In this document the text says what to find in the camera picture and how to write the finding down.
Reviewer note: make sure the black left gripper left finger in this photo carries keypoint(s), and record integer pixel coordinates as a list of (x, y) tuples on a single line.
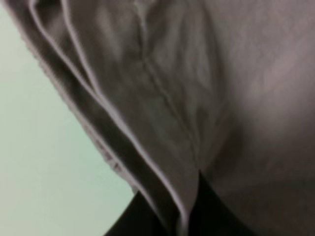
[(138, 219)]

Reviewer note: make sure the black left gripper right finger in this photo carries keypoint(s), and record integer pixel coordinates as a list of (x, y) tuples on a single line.
[(210, 217)]

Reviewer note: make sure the khaki shorts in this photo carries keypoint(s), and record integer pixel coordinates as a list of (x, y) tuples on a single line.
[(168, 89)]

